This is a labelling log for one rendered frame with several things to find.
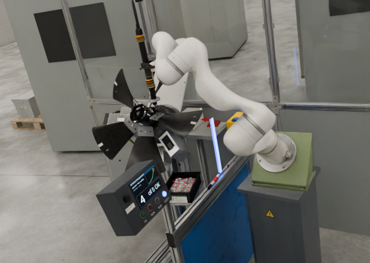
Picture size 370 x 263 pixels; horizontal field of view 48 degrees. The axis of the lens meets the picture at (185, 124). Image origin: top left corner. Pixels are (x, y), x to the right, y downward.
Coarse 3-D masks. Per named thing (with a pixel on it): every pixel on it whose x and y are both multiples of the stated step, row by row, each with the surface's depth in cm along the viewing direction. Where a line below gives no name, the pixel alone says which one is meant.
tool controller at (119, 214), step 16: (128, 176) 161; (144, 176) 163; (160, 176) 170; (112, 192) 151; (128, 192) 155; (144, 192) 162; (160, 192) 169; (112, 208) 154; (128, 208) 154; (144, 208) 160; (160, 208) 167; (112, 224) 159; (128, 224) 153; (144, 224) 158
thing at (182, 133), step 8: (184, 112) 235; (192, 112) 232; (200, 112) 229; (160, 120) 230; (168, 120) 229; (176, 120) 227; (184, 120) 226; (192, 120) 225; (168, 128) 224; (176, 128) 223; (184, 128) 222; (192, 128) 221; (184, 136) 218
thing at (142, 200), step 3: (141, 192) 160; (138, 195) 159; (141, 195) 160; (144, 195) 161; (138, 198) 158; (141, 198) 160; (144, 198) 161; (138, 201) 158; (141, 201) 159; (144, 201) 161; (147, 201) 162; (141, 204) 159; (144, 204) 160; (141, 207) 159
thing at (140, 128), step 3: (141, 126) 239; (138, 129) 237; (141, 129) 238; (144, 129) 239; (147, 129) 239; (150, 129) 240; (138, 132) 236; (141, 132) 237; (144, 132) 238; (147, 132) 238; (150, 132) 239; (138, 135) 236; (141, 135) 236; (144, 135) 237; (147, 135) 238; (150, 135) 238; (153, 135) 239
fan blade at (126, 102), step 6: (120, 72) 254; (120, 78) 254; (114, 84) 261; (120, 84) 255; (126, 84) 249; (114, 90) 262; (120, 90) 256; (126, 90) 250; (114, 96) 264; (120, 96) 259; (126, 96) 252; (132, 96) 245; (126, 102) 255; (132, 102) 247
